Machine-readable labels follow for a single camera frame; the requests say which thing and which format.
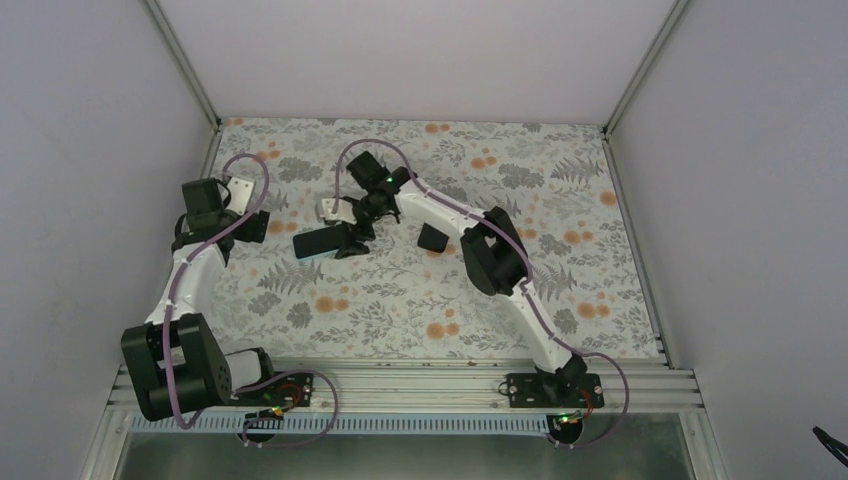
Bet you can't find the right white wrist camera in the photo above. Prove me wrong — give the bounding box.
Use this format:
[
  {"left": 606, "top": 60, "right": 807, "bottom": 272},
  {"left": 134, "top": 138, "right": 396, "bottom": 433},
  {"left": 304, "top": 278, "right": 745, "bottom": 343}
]
[{"left": 316, "top": 198, "right": 357, "bottom": 225}]

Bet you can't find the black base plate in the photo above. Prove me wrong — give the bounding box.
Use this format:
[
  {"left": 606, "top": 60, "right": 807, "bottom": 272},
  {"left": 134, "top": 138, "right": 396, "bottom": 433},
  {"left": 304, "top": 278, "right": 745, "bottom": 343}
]
[
  {"left": 225, "top": 373, "right": 314, "bottom": 409},
  {"left": 497, "top": 372, "right": 606, "bottom": 409}
]

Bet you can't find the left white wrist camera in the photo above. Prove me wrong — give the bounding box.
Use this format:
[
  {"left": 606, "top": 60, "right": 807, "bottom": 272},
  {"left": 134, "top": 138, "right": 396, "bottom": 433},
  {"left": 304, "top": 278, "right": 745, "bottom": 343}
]
[{"left": 225, "top": 177, "right": 255, "bottom": 216}]

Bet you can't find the floral patterned table mat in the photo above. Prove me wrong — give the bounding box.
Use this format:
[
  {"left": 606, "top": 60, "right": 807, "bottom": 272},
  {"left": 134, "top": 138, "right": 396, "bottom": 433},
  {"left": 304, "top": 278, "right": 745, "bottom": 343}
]
[{"left": 206, "top": 117, "right": 659, "bottom": 359}]

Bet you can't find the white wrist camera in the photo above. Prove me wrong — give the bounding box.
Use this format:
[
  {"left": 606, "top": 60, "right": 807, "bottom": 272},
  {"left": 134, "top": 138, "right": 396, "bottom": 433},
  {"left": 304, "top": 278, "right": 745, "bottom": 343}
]
[
  {"left": 316, "top": 198, "right": 357, "bottom": 225},
  {"left": 225, "top": 177, "right": 255, "bottom": 216}
]

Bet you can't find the black smartphone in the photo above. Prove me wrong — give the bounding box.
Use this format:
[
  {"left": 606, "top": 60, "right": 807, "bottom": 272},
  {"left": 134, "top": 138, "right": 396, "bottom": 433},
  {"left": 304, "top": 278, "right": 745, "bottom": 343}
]
[{"left": 417, "top": 223, "right": 450, "bottom": 254}]

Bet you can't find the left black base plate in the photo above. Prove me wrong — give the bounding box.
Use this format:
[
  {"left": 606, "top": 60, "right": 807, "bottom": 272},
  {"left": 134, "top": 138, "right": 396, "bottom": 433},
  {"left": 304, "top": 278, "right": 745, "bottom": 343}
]
[{"left": 225, "top": 373, "right": 314, "bottom": 409}]

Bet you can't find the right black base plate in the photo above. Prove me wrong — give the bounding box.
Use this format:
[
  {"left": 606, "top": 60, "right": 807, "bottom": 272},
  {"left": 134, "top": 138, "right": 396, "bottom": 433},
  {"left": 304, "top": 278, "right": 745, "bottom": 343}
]
[{"left": 497, "top": 372, "right": 606, "bottom": 409}]

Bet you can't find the black phone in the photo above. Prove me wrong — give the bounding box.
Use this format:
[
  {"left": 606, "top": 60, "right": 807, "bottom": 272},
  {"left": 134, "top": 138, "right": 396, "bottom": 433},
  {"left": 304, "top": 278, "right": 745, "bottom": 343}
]
[{"left": 292, "top": 224, "right": 353, "bottom": 260}]

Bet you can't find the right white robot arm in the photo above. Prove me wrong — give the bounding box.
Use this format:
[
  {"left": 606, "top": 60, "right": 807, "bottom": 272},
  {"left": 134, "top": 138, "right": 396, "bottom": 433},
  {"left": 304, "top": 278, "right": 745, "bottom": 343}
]
[{"left": 319, "top": 152, "right": 588, "bottom": 407}]

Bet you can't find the aluminium rail frame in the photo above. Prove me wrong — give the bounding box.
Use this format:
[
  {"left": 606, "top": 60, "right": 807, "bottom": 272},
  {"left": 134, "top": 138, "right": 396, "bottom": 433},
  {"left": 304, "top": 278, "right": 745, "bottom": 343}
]
[{"left": 82, "top": 359, "right": 727, "bottom": 479}]

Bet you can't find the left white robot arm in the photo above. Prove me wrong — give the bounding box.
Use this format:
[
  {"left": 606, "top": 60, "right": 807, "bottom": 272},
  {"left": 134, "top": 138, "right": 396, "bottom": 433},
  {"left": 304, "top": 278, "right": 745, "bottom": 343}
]
[{"left": 121, "top": 177, "right": 279, "bottom": 421}]

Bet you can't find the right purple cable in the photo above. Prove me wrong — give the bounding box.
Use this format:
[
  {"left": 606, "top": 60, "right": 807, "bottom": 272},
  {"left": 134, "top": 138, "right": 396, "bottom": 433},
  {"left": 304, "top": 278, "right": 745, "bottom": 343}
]
[{"left": 331, "top": 139, "right": 631, "bottom": 450}]

